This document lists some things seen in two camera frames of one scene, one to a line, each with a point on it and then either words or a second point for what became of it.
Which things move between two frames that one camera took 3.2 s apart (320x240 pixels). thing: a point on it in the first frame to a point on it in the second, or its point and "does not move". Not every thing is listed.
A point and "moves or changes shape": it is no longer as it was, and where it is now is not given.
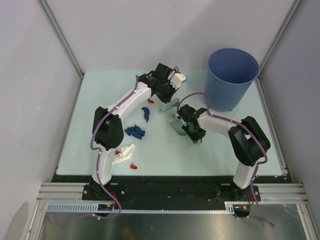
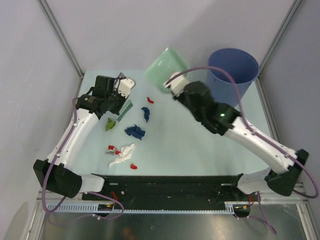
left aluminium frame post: x=44 y=5 does not move
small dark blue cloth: x=146 y=112 does not move
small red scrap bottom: x=133 y=166 does not move
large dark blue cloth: x=135 y=131 does not move
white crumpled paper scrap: x=126 y=154 does not move
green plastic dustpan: x=177 y=124 to x=159 y=70
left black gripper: x=168 y=98 to x=122 y=99
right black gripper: x=195 y=137 to x=179 y=97
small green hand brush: x=172 y=103 moves or changes shape
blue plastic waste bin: x=230 y=72 does not move
